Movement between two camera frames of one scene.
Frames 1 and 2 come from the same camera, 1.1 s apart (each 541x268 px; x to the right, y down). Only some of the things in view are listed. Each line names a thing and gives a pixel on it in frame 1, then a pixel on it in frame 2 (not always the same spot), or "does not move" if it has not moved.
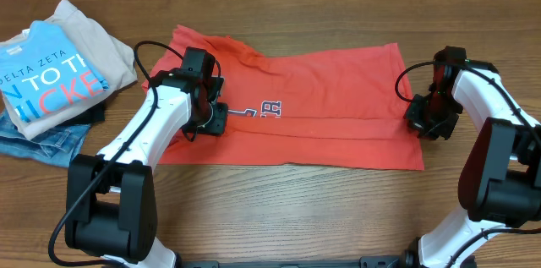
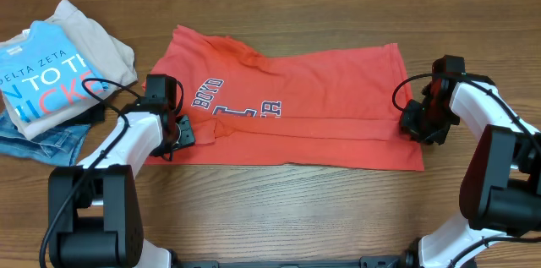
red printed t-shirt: x=346 y=110 does not move
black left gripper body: x=212 y=119 → x=187 y=136
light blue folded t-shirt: x=42 y=72 does not move
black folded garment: x=94 y=115 does not move
